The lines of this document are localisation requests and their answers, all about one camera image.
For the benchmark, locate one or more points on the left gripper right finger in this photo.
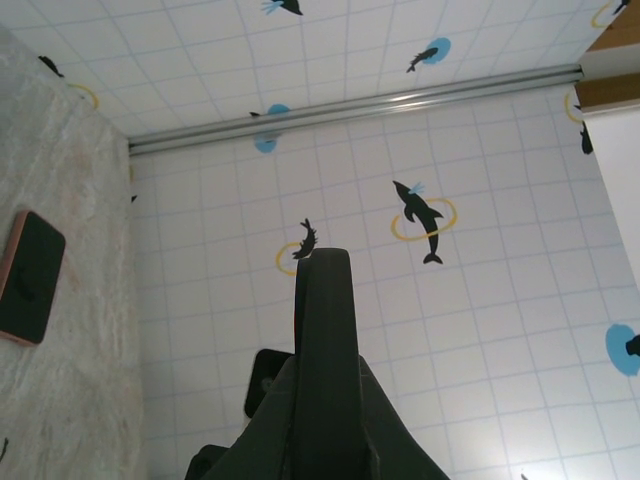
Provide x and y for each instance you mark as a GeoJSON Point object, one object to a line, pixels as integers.
{"type": "Point", "coordinates": [345, 400]}

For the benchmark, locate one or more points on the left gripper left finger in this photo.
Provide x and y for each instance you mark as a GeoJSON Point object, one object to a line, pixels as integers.
{"type": "Point", "coordinates": [305, 400]}

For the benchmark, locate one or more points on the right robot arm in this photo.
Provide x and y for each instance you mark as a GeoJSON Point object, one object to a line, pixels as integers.
{"type": "Point", "coordinates": [262, 400]}

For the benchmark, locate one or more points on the red-edged black smartphone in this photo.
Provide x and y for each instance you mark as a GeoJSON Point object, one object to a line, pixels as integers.
{"type": "Point", "coordinates": [22, 341]}

